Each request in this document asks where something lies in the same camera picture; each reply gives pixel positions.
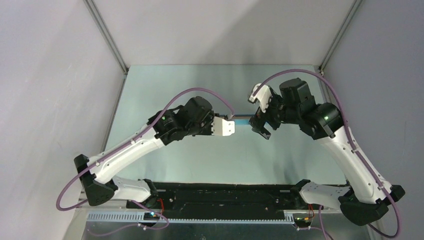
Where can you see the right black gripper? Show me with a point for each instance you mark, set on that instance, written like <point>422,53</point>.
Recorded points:
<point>259,120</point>

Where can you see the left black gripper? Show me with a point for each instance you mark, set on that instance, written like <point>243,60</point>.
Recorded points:
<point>209,117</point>

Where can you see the wooden picture frame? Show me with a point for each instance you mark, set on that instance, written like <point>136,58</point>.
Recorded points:
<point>242,119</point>

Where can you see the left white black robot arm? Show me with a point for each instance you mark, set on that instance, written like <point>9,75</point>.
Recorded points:
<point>98,173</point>

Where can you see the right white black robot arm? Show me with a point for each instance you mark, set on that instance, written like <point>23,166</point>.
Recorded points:
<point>367,196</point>

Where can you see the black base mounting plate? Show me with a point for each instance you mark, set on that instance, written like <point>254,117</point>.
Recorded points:
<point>213,201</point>

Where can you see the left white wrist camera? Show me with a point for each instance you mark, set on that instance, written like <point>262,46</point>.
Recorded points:
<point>222,127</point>

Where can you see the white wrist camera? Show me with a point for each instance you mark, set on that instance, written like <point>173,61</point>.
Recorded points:
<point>222,127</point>
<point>262,94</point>

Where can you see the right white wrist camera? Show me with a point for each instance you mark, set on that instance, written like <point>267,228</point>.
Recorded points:
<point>262,94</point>

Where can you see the right aluminium corner post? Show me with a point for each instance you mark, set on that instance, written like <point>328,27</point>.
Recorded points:
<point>352,12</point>

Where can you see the aluminium corner post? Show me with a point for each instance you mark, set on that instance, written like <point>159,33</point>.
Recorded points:
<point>106,34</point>
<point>352,12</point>

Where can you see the aluminium rail front frame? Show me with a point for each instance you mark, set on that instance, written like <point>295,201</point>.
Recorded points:
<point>119,220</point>

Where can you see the left aluminium corner post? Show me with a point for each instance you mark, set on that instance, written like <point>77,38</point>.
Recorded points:
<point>106,34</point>

